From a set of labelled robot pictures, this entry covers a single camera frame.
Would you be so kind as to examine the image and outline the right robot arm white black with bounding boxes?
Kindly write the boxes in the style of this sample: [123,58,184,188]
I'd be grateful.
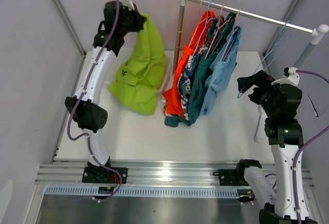
[234,67,315,223]

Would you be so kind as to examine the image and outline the blue wire hanger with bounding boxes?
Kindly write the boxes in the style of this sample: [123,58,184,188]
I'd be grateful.
[236,20,293,99]

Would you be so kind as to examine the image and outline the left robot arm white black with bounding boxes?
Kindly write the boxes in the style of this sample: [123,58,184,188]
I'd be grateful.
[65,2,146,183]

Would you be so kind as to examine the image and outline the teal green shorts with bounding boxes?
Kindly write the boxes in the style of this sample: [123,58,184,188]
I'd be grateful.
[162,13,236,126]

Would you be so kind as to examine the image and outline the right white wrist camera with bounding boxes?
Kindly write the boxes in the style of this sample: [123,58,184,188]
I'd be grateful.
[271,67,300,87]

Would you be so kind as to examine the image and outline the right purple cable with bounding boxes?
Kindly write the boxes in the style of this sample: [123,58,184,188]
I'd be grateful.
[290,69,329,224]

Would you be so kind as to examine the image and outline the pink hanger for orange shorts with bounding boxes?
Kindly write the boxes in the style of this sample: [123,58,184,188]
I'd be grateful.
[191,0,208,49]

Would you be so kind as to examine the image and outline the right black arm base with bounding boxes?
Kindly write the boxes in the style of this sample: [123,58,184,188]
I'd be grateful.
[212,159,262,186]

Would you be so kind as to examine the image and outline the blue hanger for patterned shorts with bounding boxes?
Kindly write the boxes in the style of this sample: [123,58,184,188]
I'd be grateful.
[194,0,213,52]

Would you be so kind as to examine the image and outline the orange shorts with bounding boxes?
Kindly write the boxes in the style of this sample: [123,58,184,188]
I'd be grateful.
[162,10,216,118]

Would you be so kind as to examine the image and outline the light blue shorts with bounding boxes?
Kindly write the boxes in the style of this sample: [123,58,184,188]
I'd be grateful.
[199,23,243,115]

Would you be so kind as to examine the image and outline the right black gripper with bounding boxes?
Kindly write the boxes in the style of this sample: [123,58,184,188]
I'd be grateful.
[237,70,280,118]

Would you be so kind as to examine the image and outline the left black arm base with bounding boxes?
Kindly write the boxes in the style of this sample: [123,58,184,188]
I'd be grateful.
[82,162,128,184]

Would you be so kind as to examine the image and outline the patterned navy white shorts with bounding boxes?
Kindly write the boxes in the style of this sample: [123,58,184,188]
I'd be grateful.
[177,18,218,121]

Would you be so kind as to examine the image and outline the lime green shorts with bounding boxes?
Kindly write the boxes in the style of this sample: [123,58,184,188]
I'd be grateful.
[108,13,167,115]

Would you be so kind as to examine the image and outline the aluminium mounting rail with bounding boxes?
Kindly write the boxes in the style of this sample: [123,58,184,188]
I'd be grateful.
[35,159,316,188]

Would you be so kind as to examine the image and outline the silver clothes rack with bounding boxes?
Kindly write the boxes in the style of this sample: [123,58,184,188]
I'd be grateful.
[171,0,329,142]

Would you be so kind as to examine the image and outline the slotted grey cable duct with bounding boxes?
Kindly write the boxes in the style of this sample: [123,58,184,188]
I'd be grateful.
[45,185,239,199]

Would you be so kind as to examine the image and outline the white plastic basket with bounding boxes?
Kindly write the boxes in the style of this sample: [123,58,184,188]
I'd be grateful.
[104,47,174,93]

